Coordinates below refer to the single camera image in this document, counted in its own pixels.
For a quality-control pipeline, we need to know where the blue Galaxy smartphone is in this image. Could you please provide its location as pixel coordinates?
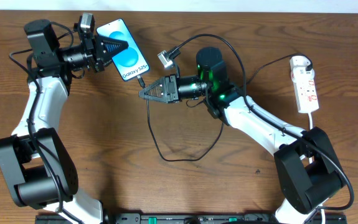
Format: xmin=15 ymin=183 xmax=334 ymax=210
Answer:
xmin=97 ymin=19 xmax=150 ymax=82

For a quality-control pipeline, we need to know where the black charger cable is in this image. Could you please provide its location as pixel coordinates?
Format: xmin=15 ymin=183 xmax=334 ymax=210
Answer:
xmin=136 ymin=53 xmax=314 ymax=162

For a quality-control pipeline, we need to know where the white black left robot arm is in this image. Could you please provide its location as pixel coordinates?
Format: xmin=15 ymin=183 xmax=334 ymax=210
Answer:
xmin=0 ymin=13 xmax=128 ymax=223

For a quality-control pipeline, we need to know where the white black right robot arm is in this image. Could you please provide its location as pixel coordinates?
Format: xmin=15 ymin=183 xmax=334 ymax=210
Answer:
xmin=139 ymin=47 xmax=349 ymax=223

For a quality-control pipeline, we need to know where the white power strip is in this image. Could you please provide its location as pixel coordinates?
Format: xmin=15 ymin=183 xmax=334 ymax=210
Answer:
xmin=290 ymin=55 xmax=319 ymax=114

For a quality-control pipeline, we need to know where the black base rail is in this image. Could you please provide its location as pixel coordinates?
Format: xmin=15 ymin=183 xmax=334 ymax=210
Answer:
xmin=34 ymin=213 xmax=348 ymax=224

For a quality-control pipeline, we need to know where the white power strip cord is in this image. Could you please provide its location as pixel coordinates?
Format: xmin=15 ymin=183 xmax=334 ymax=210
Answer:
xmin=308 ymin=111 xmax=326 ymax=224

